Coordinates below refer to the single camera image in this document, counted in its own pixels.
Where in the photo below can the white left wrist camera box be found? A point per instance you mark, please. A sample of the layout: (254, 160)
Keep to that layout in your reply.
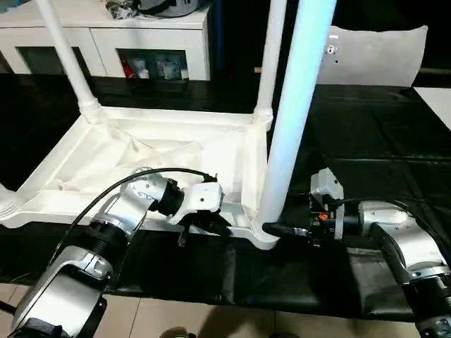
(204, 197)

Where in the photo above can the black case with gold label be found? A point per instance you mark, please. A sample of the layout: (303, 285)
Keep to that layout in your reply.
(239, 42)

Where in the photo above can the white flat board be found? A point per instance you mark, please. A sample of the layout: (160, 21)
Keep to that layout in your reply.
(437, 105)

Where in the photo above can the black mat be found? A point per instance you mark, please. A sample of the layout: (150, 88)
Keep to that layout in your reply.
(352, 141)

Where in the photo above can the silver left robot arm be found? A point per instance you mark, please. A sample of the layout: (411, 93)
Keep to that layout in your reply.
(116, 218)

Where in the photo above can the white glass-door cabinet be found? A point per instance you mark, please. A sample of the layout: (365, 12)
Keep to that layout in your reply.
(53, 35)

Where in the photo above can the grey pillow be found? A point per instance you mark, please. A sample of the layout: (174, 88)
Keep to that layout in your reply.
(380, 56)

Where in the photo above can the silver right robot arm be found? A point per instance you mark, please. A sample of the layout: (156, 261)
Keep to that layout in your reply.
(398, 232)

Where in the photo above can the white plastic table top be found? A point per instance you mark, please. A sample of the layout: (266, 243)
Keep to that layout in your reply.
(225, 151)

